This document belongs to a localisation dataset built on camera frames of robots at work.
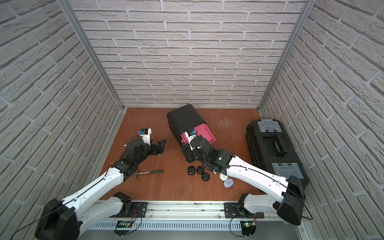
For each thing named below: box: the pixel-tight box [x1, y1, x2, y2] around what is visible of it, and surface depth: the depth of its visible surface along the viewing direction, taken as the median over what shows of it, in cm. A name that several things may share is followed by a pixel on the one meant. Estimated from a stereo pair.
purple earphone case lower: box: [223, 178, 234, 189], surface depth 83 cm
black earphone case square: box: [187, 165, 196, 175], surface depth 87 cm
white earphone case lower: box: [219, 173, 228, 181], surface depth 85 cm
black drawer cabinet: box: [166, 104, 207, 146], surface depth 95 cm
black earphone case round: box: [196, 165, 205, 175], surface depth 89 cm
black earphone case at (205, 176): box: [201, 172, 210, 181], surface depth 85 cm
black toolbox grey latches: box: [245, 119, 310, 188], surface depth 81 cm
